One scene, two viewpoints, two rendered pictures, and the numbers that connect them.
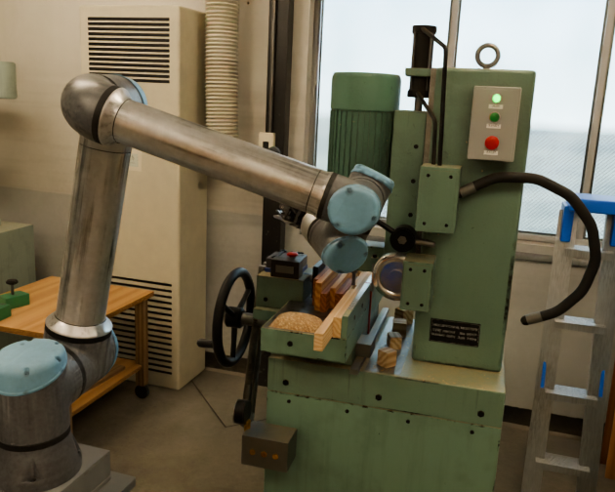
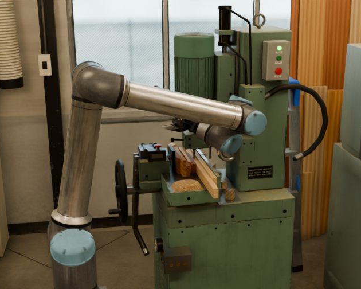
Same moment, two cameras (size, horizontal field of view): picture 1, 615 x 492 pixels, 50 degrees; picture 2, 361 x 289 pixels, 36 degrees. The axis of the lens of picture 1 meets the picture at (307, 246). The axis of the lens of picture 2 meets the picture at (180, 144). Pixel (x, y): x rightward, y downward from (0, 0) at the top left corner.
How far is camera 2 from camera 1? 1.14 m
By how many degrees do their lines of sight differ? 26
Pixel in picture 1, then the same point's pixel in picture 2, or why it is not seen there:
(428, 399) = (258, 210)
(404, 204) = not seen: hidden behind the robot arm
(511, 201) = (283, 98)
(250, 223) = (33, 121)
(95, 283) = (88, 189)
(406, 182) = (226, 94)
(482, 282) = (272, 143)
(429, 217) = not seen: hidden behind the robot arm
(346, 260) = (234, 147)
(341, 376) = (211, 210)
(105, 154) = (96, 111)
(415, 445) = (252, 237)
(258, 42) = not seen: outside the picture
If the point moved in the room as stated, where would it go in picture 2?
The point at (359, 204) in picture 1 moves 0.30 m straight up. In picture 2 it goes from (259, 120) to (263, 34)
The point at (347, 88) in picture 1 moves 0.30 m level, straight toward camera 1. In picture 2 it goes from (191, 46) to (226, 55)
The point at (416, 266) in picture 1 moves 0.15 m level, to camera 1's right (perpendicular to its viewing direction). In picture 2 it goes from (246, 141) to (275, 136)
